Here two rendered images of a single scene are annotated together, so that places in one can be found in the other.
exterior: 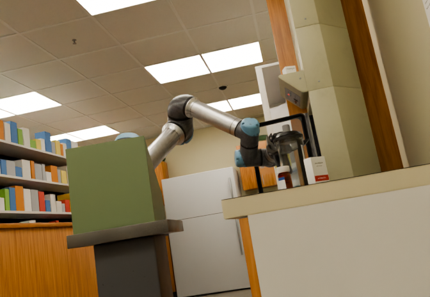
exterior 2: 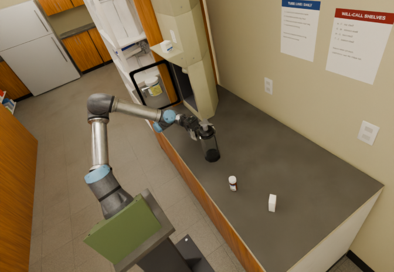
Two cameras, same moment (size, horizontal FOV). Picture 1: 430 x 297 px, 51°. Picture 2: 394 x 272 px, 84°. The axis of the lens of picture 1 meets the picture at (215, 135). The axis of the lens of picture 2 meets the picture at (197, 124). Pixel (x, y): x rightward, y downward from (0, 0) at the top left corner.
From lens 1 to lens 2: 1.39 m
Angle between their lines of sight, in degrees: 57
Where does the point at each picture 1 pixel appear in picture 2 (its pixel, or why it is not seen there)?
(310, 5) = not seen: outside the picture
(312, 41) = (187, 27)
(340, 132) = (206, 88)
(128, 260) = not seen: hidden behind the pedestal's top
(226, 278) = (62, 77)
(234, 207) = not seen: outside the picture
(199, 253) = (36, 67)
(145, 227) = (163, 237)
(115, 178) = (131, 228)
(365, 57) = not seen: hidden behind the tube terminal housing
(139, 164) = (143, 213)
